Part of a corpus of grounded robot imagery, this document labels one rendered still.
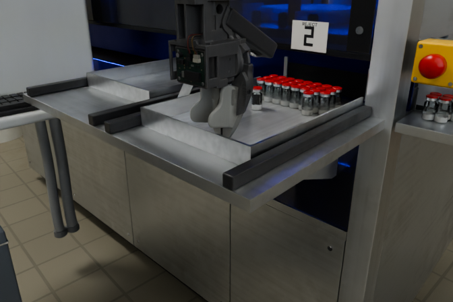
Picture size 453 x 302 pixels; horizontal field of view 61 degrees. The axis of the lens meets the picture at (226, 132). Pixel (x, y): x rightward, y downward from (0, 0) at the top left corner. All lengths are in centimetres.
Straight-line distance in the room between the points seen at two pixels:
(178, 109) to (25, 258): 136
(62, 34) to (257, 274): 96
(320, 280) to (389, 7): 65
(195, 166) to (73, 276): 130
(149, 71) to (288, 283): 70
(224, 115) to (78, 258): 144
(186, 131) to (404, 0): 43
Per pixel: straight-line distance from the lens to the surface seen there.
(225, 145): 56
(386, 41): 77
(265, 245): 111
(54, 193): 162
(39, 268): 190
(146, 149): 62
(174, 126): 64
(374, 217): 88
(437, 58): 71
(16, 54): 134
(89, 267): 182
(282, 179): 52
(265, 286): 120
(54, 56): 137
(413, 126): 78
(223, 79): 49
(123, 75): 108
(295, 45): 86
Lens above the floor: 112
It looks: 21 degrees down
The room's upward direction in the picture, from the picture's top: straight up
